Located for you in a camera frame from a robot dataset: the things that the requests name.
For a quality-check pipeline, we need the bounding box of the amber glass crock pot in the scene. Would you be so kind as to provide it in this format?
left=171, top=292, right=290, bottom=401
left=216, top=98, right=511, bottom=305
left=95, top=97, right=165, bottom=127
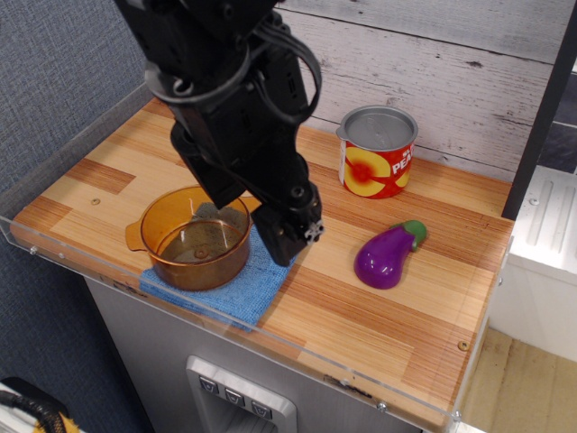
left=125, top=187, right=256, bottom=291

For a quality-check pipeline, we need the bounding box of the clear acrylic guard rail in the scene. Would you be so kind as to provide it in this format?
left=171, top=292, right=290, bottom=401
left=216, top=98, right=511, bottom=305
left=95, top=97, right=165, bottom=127
left=8, top=88, right=512, bottom=432

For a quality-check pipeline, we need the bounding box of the blue folded cloth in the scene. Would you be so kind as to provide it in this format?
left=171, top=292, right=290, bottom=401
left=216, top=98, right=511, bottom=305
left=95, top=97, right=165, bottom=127
left=140, top=225, right=290, bottom=329

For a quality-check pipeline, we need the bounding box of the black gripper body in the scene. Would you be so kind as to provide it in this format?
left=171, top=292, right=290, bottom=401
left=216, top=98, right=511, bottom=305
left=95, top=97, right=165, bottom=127
left=170, top=106, right=321, bottom=223

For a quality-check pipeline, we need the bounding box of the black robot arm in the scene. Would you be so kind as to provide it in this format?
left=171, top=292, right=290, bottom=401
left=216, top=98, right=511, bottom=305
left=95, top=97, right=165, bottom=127
left=117, top=1, right=324, bottom=266

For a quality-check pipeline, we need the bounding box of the white toy appliance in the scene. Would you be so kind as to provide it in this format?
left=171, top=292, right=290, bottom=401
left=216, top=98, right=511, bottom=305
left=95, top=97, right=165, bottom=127
left=489, top=166, right=576, bottom=361

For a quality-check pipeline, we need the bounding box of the black cable loop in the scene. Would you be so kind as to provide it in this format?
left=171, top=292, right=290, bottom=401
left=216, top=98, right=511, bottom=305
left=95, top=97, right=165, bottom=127
left=0, top=390, right=64, bottom=433

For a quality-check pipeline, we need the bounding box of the purple toy eggplant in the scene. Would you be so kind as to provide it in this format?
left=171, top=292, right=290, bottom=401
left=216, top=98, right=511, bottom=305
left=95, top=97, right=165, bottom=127
left=353, top=220, right=427, bottom=290

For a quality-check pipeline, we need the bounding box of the black vertical post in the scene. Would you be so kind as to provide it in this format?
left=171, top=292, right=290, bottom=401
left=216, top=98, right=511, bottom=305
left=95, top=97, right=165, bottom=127
left=501, top=2, right=576, bottom=220

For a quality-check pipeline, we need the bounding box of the grey toy fridge cabinet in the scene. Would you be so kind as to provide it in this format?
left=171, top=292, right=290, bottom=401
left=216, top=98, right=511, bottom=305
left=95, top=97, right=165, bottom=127
left=87, top=279, right=418, bottom=432

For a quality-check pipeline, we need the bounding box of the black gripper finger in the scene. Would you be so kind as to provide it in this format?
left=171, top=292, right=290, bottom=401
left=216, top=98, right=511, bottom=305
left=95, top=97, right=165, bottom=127
left=198, top=175, right=245, bottom=208
left=254, top=207, right=325, bottom=266

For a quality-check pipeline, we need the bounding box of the red peach can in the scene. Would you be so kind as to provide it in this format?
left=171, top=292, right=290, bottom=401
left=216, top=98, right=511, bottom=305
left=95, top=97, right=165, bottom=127
left=336, top=105, right=418, bottom=199

